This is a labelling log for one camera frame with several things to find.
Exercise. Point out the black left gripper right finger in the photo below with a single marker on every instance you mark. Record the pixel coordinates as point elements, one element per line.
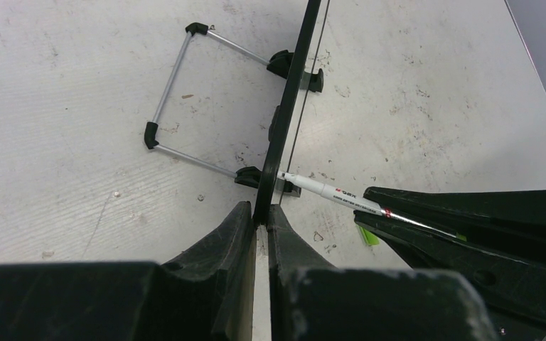
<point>311,299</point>

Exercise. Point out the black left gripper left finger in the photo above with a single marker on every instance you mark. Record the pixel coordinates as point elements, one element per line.
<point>120,300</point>

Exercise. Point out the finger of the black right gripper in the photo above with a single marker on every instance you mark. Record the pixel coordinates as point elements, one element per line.
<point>507,223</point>
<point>510,277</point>

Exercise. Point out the green marker cap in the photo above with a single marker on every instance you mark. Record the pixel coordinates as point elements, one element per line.
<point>368,237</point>

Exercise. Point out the silver marker pen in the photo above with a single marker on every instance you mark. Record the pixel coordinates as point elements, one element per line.
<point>348,199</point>

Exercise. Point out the black framed small whiteboard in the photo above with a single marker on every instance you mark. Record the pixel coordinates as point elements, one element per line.
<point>287,117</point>

